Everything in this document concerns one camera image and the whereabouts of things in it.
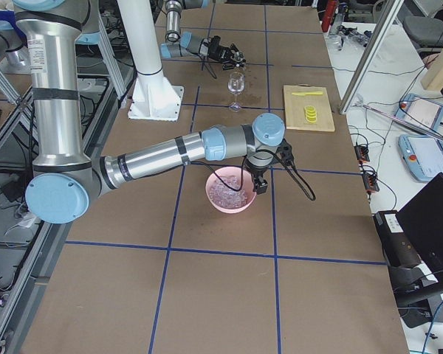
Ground clear ice cubes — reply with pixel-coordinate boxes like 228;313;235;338
208;176;252;209

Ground bamboo cutting board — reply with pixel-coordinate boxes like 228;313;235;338
283;85;335;133

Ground pink bowl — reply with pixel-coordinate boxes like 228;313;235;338
205;167;256;214

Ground blue teach pendant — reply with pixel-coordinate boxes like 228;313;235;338
398;134;443;182
395;94;443;130

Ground aluminium frame post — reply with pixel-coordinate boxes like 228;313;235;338
339;0;404;115

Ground yellow plastic knife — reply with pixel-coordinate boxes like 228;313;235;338
291;91;323;97

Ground black laptop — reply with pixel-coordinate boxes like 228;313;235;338
396;173;443;285

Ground clear wine glass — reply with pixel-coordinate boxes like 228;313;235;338
227;72;244;112

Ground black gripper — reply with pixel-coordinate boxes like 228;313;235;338
202;35;244;71
245;153;272;195

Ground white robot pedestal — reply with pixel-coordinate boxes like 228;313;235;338
117;0;184;122

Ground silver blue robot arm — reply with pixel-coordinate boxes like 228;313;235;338
159;0;246;70
14;1;286;223

